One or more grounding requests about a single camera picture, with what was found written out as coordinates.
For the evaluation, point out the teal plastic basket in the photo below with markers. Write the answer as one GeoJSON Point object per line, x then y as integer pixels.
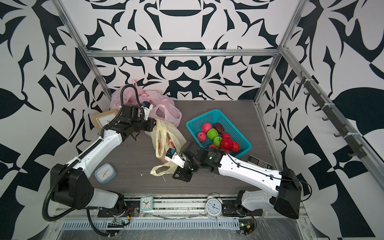
{"type": "Point", "coordinates": [216, 116]}

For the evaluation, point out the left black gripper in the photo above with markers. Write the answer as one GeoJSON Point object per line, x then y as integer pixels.
{"type": "Point", "coordinates": [151, 123]}

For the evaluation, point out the small red fruit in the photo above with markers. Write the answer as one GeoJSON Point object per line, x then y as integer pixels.
{"type": "Point", "coordinates": [235, 147]}

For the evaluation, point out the small teal square clock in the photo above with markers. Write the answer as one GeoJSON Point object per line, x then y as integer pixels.
{"type": "Point", "coordinates": [146, 204]}

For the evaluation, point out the dark maroon fruit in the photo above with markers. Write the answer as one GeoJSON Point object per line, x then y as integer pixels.
{"type": "Point", "coordinates": [219, 128]}

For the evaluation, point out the wooden picture frame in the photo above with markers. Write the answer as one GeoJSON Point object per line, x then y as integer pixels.
{"type": "Point", "coordinates": [104, 118]}

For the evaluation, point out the grey calculator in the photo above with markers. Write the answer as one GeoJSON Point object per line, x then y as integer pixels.
{"type": "Point", "coordinates": [260, 163]}

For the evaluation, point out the right circuit board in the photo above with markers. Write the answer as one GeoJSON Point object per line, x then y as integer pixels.
{"type": "Point", "coordinates": [246, 228]}

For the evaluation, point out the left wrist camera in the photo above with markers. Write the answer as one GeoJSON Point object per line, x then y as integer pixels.
{"type": "Point", "coordinates": [147, 107]}

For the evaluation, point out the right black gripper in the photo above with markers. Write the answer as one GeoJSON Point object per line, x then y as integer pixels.
{"type": "Point", "coordinates": [180, 175]}

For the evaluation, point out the small pink plastic bag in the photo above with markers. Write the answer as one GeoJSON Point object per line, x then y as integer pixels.
{"type": "Point", "coordinates": [163, 107]}

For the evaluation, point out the small pink-red fruit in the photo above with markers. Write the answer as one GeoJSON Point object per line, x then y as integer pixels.
{"type": "Point", "coordinates": [202, 137]}

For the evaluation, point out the blue square timer clock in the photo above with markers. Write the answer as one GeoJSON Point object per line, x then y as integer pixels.
{"type": "Point", "coordinates": [105, 173]}

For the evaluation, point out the white slotted cable duct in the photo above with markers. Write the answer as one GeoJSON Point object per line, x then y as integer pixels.
{"type": "Point", "coordinates": [155, 224]}

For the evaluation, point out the left circuit board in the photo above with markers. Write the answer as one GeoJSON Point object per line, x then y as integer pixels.
{"type": "Point", "coordinates": [116, 223]}

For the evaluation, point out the large pink-red fruit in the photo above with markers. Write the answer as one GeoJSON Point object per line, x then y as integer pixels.
{"type": "Point", "coordinates": [206, 127]}

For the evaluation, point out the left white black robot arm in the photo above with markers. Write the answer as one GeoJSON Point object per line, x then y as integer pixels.
{"type": "Point", "coordinates": [70, 183]}

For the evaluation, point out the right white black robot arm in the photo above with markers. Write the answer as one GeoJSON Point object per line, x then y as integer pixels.
{"type": "Point", "coordinates": [278, 190]}

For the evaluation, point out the circuit board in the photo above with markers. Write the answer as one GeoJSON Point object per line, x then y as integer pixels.
{"type": "Point", "coordinates": [246, 228]}
{"type": "Point", "coordinates": [116, 223]}

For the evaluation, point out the small green fruit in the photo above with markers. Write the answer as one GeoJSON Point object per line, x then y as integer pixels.
{"type": "Point", "coordinates": [217, 141]}

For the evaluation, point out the yellow plastic bag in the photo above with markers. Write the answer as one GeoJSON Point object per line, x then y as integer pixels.
{"type": "Point", "coordinates": [165, 136]}

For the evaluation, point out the round red apple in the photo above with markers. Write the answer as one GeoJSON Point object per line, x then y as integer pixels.
{"type": "Point", "coordinates": [226, 136]}

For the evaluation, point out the green apple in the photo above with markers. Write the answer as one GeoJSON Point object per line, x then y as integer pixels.
{"type": "Point", "coordinates": [212, 133]}

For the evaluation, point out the round silver alarm clock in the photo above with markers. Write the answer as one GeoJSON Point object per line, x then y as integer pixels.
{"type": "Point", "coordinates": [213, 207]}

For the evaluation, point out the wall hook rail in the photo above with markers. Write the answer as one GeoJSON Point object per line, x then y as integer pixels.
{"type": "Point", "coordinates": [323, 103]}

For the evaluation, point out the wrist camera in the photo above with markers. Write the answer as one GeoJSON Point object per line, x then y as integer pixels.
{"type": "Point", "coordinates": [147, 107]}
{"type": "Point", "coordinates": [173, 156]}

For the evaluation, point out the large pink plastic bag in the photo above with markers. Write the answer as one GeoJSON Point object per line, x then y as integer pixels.
{"type": "Point", "coordinates": [129, 96]}

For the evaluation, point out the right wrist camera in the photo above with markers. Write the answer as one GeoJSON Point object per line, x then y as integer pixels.
{"type": "Point", "coordinates": [173, 156]}

